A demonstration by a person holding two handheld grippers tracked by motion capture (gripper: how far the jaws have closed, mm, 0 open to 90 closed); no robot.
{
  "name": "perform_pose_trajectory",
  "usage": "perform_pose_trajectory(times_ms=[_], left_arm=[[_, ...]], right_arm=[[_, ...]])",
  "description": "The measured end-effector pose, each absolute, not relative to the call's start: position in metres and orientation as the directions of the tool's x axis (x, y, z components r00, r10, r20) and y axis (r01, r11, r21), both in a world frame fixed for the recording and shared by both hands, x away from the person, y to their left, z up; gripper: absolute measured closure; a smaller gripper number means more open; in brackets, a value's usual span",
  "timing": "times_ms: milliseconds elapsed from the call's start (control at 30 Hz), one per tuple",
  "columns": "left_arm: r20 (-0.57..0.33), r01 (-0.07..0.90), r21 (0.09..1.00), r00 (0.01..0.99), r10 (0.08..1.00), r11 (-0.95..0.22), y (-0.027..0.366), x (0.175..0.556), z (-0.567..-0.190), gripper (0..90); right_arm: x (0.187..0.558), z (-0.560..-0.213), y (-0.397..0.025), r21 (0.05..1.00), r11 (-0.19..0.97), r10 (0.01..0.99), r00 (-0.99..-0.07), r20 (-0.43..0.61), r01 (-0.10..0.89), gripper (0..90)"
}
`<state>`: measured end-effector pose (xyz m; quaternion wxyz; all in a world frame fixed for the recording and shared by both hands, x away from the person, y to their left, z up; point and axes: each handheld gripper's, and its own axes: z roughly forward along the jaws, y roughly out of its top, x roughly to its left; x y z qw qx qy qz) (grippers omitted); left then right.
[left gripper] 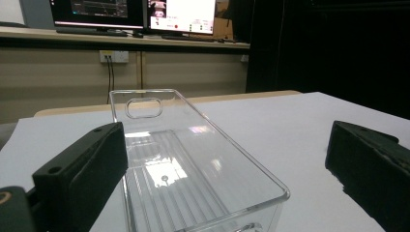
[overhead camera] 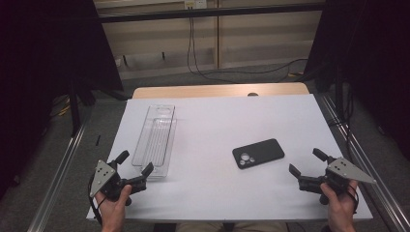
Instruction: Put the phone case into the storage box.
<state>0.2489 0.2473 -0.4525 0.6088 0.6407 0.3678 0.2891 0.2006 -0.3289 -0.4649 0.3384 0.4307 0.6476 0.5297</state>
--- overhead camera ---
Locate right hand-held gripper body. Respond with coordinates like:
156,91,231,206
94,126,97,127
298,156,377,206

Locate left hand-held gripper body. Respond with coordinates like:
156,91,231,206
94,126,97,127
89,159,149,207

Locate clear plastic tray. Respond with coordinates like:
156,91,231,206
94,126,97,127
131,103,178,179

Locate person's left hand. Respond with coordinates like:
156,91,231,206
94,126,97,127
95,184,133,232

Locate person's right hand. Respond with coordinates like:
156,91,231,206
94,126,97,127
319,179,360,232

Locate white table cover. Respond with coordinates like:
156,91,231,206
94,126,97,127
86,94,374,222

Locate black stand leg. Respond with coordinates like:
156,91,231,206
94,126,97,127
68,76,82,137

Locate wooden table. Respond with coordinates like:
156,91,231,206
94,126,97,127
132,82,310,100

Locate black curtain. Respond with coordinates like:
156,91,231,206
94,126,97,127
304,0,410,160
0,0,124,197

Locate black horizontal bar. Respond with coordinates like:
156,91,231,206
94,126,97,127
97,2,326,24

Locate aluminium rail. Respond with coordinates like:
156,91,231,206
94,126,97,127
27,124,87,232
321,94,410,232

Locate right hand-held gripper cable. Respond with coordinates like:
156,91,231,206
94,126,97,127
346,184,360,215

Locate yellow floor cable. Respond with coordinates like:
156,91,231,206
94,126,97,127
52,96,73,118

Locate black wall cable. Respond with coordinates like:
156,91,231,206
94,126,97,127
186,16,309,84

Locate white wall socket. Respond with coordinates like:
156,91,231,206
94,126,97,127
184,0,208,10

